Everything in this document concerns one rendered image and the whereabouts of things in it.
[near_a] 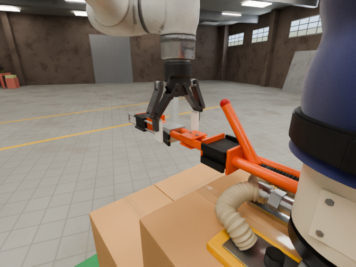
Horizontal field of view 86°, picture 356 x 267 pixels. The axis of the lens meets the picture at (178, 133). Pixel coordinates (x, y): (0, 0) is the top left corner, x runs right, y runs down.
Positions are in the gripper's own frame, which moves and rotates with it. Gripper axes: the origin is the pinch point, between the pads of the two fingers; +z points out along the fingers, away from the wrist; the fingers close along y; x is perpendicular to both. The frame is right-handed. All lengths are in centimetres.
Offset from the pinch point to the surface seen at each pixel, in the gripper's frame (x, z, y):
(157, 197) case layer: 37, 53, 14
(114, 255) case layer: 18, 53, -19
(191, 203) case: -13.7, 13.1, -6.8
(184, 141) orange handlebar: -5.3, 0.5, -2.0
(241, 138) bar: -21.2, -4.8, 0.2
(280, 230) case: -31.5, 13.1, 2.0
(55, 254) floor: 90, 107, -39
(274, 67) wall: 505, -4, 1108
